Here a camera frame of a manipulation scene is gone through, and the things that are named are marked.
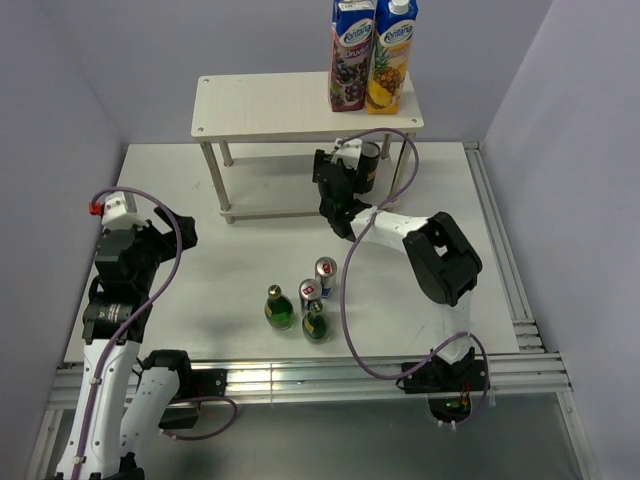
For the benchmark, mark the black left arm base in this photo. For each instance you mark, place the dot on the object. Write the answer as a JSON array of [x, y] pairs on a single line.
[[170, 402]]

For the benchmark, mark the silver blue can front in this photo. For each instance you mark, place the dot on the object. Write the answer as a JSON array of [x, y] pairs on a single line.
[[309, 290]]

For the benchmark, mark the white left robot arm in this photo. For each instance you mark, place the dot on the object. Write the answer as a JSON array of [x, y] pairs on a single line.
[[107, 433]]

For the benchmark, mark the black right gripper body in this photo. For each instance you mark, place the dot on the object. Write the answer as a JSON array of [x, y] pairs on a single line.
[[320, 159]]

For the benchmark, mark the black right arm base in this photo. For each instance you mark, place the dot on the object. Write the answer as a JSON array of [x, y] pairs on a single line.
[[452, 390]]

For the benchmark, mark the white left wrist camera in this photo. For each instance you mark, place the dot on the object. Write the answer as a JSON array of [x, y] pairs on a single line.
[[118, 211]]

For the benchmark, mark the yellow pineapple juice carton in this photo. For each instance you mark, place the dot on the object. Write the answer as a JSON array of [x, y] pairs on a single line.
[[395, 23]]

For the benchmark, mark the aluminium frame rail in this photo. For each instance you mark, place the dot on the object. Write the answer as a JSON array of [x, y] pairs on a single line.
[[533, 370]]

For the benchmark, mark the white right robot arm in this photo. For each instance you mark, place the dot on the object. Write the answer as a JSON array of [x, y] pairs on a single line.
[[443, 261]]

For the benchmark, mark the green glass bottle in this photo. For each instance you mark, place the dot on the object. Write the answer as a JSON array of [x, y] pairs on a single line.
[[278, 309], [315, 326]]

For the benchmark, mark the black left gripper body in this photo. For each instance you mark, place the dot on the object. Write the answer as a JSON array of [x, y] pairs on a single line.
[[156, 247]]

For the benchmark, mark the purple grape juice carton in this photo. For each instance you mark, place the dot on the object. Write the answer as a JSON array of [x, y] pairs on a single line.
[[351, 39]]

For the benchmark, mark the dark can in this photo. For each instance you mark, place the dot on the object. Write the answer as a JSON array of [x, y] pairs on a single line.
[[367, 167]]

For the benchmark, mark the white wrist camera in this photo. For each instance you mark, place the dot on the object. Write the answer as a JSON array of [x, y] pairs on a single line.
[[118, 211], [347, 152]]

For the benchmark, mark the silver blue can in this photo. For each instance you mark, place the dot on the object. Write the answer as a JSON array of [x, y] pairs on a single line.
[[309, 290], [326, 274]]

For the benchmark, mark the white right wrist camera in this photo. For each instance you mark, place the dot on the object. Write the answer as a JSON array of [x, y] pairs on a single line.
[[347, 152]]

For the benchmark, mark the white two-tier shelf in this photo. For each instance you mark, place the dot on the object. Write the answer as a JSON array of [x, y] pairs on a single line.
[[258, 134]]

